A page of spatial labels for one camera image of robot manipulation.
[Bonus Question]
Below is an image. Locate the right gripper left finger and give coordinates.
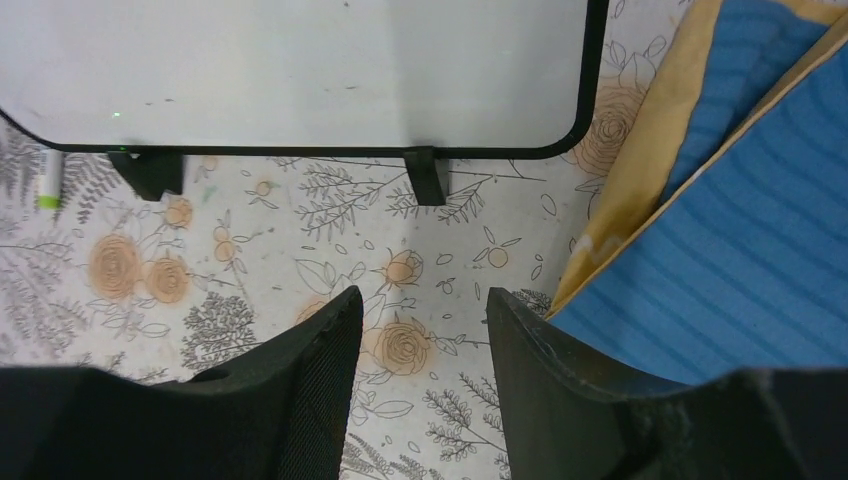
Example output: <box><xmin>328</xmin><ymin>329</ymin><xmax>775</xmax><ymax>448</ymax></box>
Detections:
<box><xmin>1</xmin><ymin>287</ymin><xmax>363</xmax><ymax>479</ymax></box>

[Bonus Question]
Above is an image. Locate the small whiteboard black frame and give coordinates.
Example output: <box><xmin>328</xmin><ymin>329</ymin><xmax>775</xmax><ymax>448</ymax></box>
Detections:
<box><xmin>1</xmin><ymin>1</ymin><xmax>608</xmax><ymax>206</ymax></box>

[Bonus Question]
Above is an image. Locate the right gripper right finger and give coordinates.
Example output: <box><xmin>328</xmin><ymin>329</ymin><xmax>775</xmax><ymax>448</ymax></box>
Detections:
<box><xmin>486</xmin><ymin>288</ymin><xmax>847</xmax><ymax>479</ymax></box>

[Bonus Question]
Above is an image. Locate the blue pikachu cloth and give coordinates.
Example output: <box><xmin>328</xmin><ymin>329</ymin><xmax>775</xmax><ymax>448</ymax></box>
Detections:
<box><xmin>548</xmin><ymin>1</ymin><xmax>847</xmax><ymax>384</ymax></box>

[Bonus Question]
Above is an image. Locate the green capped marker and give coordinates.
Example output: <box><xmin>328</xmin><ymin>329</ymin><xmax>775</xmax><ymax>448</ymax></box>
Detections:
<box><xmin>37</xmin><ymin>149</ymin><xmax>64</xmax><ymax>210</ymax></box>

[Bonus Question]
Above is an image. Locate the floral table mat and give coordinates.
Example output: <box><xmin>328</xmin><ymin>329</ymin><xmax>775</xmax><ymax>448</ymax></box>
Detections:
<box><xmin>1</xmin><ymin>1</ymin><xmax>688</xmax><ymax>479</ymax></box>

